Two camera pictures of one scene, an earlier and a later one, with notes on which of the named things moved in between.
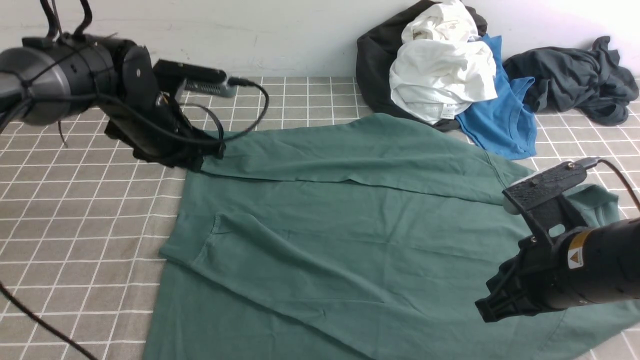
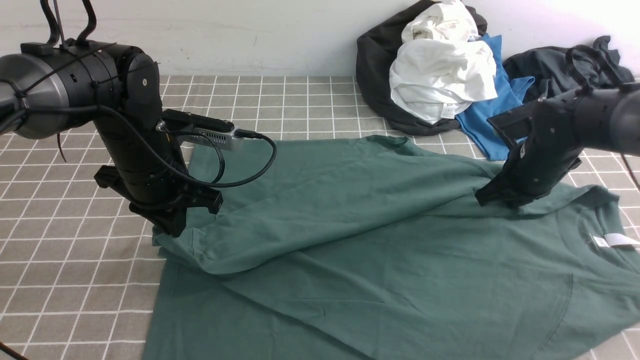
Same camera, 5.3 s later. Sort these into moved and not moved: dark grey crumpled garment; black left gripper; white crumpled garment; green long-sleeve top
Moved: black left gripper
Not moved: green long-sleeve top; white crumpled garment; dark grey crumpled garment
